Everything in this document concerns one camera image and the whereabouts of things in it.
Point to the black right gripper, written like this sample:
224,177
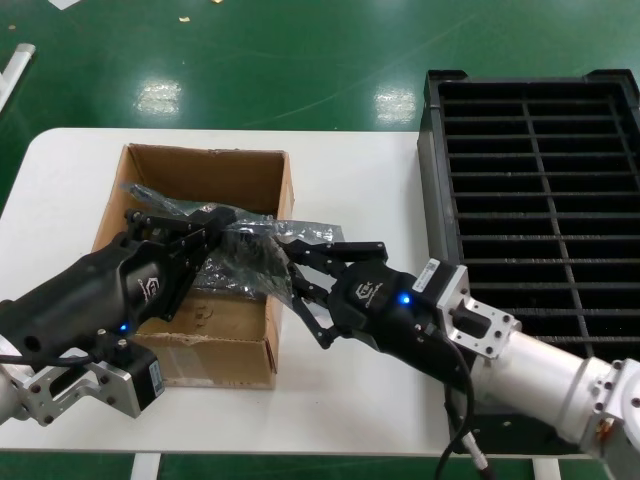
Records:
380,310

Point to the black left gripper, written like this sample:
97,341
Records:
90,295

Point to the grey antistatic plastic bag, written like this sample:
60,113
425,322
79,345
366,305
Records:
315,232

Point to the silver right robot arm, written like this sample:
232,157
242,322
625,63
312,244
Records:
550,370

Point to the brown cardboard box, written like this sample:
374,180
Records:
200,170

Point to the black slotted plastic crate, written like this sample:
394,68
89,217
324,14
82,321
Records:
440,200

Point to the white table leg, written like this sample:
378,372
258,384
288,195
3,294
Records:
546,470
145,467

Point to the white paper sheet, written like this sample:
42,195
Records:
62,3

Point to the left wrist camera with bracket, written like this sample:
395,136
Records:
130,380

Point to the white metal table frame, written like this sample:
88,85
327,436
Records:
15,70

